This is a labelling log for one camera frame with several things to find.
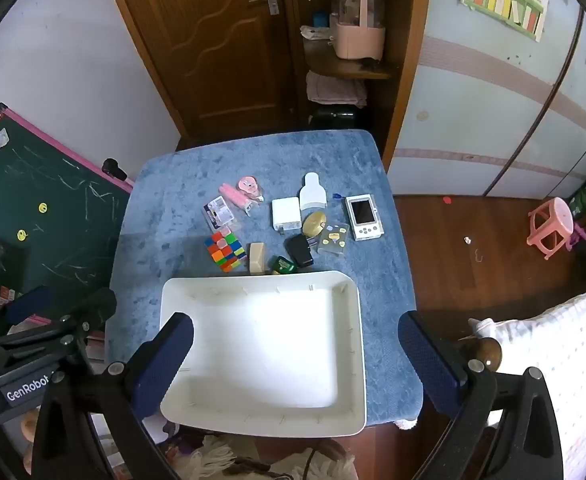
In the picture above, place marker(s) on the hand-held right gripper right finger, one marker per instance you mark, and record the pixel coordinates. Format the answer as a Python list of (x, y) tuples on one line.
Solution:
[(430, 365)]

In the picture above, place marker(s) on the small green box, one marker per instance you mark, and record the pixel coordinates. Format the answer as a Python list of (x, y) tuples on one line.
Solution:
[(283, 265)]

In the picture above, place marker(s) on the blue white packet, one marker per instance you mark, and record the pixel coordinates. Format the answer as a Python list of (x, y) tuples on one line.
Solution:
[(219, 214)]

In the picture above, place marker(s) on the green chalkboard with pink frame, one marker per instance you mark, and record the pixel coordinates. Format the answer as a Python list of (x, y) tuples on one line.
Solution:
[(48, 220)]

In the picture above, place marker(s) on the wooden corner shelf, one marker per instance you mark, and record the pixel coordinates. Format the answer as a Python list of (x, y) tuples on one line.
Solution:
[(403, 60)]

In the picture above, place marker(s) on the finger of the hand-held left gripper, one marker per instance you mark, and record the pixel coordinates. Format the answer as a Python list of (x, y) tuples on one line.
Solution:
[(95, 307), (30, 302)]

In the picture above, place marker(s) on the clear bag of white pieces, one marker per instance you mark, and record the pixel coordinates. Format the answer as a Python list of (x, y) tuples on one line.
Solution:
[(364, 217)]

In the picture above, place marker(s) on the blue table cover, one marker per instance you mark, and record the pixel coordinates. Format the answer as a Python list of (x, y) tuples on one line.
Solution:
[(173, 210)]

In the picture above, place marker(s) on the white bottle-shaped plastic piece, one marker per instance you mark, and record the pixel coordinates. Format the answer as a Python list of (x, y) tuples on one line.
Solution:
[(313, 194)]

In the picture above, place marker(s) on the pink correction tape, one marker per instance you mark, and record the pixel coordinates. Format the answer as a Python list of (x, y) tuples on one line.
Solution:
[(249, 187)]

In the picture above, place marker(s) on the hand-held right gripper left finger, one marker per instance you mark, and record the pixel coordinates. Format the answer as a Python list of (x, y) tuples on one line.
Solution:
[(165, 360)]

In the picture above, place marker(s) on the pink tube pack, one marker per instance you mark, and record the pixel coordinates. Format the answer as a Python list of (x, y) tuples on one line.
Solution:
[(235, 199)]

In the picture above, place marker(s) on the beige rectangular block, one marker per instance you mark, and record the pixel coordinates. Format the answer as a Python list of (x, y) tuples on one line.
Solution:
[(258, 259)]

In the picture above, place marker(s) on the pale wardrobe with pink stripes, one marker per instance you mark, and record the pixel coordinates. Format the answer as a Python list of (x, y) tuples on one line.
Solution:
[(483, 110)]

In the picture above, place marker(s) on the colourful puzzle cube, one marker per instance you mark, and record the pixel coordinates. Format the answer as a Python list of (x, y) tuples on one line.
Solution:
[(225, 251)]

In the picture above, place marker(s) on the black bag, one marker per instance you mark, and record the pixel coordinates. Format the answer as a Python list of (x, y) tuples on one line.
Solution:
[(333, 116)]

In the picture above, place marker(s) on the round wooden bed knob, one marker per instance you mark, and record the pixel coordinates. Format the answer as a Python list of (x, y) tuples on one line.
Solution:
[(488, 354)]

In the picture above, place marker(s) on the black power adapter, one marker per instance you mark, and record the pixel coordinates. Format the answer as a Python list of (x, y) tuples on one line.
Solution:
[(299, 250)]

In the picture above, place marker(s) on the white plastic tray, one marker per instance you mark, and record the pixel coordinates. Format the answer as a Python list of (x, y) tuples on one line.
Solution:
[(263, 350)]

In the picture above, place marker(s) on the black easel knob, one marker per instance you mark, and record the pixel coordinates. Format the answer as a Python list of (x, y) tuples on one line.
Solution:
[(113, 167)]

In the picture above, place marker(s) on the pink plastic stool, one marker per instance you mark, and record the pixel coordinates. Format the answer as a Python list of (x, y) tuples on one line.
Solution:
[(550, 225)]

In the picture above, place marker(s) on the brown wooden door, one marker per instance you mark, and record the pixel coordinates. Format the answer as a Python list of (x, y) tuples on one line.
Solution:
[(198, 60)]

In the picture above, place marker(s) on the gold oval case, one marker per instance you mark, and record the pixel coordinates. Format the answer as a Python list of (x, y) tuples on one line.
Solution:
[(314, 223)]

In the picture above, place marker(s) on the white checked quilt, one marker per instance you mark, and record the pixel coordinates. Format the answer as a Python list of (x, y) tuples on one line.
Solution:
[(568, 345)]

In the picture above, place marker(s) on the white charger block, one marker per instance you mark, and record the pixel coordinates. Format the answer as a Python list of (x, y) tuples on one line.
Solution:
[(286, 214)]

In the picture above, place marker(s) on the pink storage basket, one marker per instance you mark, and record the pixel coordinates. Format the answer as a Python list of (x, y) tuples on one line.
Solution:
[(358, 40)]

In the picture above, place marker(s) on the folded pink cloth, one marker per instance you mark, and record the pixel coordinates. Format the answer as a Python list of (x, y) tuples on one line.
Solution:
[(335, 89)]

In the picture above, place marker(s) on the small blue box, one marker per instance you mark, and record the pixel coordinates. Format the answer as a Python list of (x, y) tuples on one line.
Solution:
[(320, 19)]

